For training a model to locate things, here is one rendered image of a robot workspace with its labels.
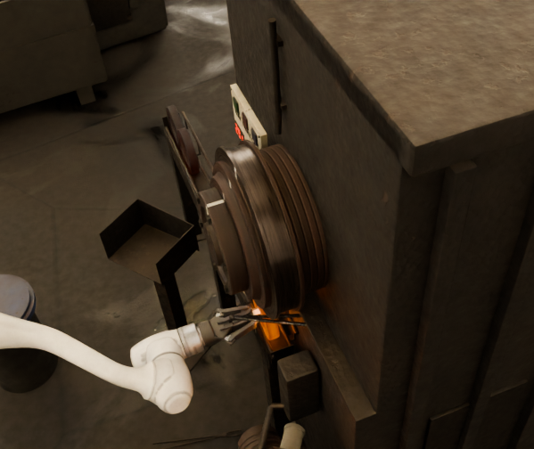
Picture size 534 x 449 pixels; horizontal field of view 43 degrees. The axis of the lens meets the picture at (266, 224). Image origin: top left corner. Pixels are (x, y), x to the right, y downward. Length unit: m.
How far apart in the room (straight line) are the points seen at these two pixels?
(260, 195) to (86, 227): 2.02
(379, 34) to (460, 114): 0.26
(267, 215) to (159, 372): 0.57
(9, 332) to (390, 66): 1.22
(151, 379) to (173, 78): 2.75
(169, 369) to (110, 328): 1.21
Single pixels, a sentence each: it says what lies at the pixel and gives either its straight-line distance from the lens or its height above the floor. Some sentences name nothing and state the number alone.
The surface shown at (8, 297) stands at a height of 0.43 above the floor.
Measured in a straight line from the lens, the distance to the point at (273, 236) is 1.58.
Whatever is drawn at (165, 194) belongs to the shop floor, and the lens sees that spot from 3.56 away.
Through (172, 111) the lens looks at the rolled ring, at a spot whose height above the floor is 0.75.
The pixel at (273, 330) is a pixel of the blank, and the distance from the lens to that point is 2.03.
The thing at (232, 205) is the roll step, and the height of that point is 1.28.
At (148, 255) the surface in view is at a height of 0.60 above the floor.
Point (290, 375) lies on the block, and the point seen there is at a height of 0.80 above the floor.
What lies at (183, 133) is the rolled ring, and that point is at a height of 0.77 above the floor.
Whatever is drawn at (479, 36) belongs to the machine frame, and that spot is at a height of 1.76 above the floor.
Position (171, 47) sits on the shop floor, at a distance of 4.65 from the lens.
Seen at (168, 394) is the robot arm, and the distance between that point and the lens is 1.87.
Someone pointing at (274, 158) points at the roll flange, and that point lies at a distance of 1.70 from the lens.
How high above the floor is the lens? 2.44
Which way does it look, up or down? 47 degrees down
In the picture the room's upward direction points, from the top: 6 degrees counter-clockwise
